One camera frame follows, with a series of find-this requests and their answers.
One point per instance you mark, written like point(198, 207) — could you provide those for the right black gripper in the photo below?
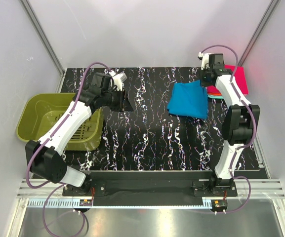
point(201, 71)

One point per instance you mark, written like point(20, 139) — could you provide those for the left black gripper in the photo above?
point(124, 104)

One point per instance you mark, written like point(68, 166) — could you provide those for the blue t shirt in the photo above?
point(189, 100)

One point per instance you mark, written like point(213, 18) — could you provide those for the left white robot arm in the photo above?
point(44, 156)

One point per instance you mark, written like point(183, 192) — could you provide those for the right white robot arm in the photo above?
point(239, 126)

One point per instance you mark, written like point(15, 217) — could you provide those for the folded orange t shirt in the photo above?
point(214, 94)

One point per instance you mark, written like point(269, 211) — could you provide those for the folded teal t shirt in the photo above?
point(215, 96)

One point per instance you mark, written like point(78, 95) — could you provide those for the folded pink t shirt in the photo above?
point(240, 80)

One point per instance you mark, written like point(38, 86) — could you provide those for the black marble pattern mat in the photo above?
point(149, 138)

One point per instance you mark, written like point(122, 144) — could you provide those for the olive green plastic basket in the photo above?
point(42, 112)

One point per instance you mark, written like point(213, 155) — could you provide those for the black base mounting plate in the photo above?
point(134, 190)

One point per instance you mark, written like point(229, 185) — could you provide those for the right aluminium corner post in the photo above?
point(259, 29)

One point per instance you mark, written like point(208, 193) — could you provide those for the aluminium corner post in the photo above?
point(259, 29)
point(41, 34)

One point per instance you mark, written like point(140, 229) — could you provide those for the aluminium rail frame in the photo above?
point(254, 208)

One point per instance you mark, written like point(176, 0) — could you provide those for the left aluminium corner post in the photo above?
point(41, 34)

